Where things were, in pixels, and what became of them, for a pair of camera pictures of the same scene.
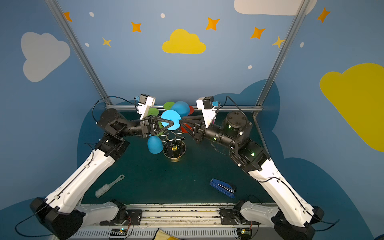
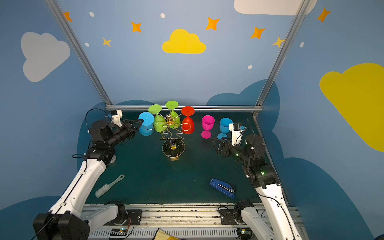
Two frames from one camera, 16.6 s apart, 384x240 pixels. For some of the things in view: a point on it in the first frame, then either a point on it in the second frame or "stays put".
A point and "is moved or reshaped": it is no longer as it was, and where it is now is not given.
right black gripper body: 198,131 -> 223,147
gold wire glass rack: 174,147 stays put
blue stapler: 222,187 stays put
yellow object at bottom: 161,235 stays put
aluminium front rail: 190,221 stays put
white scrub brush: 104,188 stays put
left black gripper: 147,126 -> 130,126
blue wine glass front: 172,115 is moved or reshaped
